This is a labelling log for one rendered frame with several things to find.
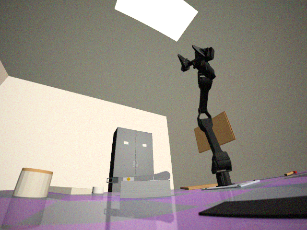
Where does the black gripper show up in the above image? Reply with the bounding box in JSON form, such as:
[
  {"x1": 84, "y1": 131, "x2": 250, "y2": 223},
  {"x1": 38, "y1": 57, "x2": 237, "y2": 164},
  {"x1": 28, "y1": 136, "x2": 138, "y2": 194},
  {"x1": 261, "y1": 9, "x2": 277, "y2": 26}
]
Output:
[{"x1": 177, "y1": 45, "x2": 214, "y2": 73}]

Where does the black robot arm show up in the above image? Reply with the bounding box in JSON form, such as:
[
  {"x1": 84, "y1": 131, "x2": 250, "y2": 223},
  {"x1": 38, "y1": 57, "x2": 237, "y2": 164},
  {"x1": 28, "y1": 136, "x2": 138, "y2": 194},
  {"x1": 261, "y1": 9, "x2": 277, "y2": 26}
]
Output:
[{"x1": 197, "y1": 63, "x2": 235, "y2": 187}]

